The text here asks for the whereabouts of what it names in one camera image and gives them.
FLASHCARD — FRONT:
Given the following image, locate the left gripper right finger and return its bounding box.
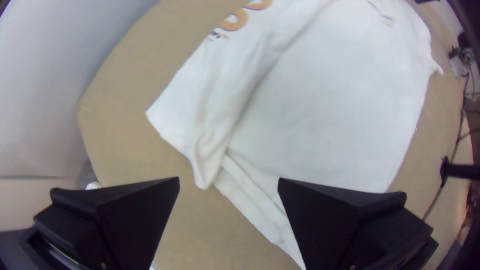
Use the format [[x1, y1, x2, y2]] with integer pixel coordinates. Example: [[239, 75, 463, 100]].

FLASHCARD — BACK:
[[277, 178, 440, 270]]

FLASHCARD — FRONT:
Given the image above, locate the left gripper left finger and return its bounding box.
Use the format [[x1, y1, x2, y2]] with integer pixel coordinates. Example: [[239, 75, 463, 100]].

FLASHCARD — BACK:
[[32, 176, 181, 270]]

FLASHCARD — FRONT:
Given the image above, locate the white t-shirt with orange print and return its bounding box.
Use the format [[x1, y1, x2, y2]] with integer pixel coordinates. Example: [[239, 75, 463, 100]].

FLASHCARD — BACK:
[[145, 0, 445, 269]]

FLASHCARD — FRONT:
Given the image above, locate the black cable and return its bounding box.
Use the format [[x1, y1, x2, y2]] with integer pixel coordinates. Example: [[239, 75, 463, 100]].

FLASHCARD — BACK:
[[422, 106, 468, 221]]

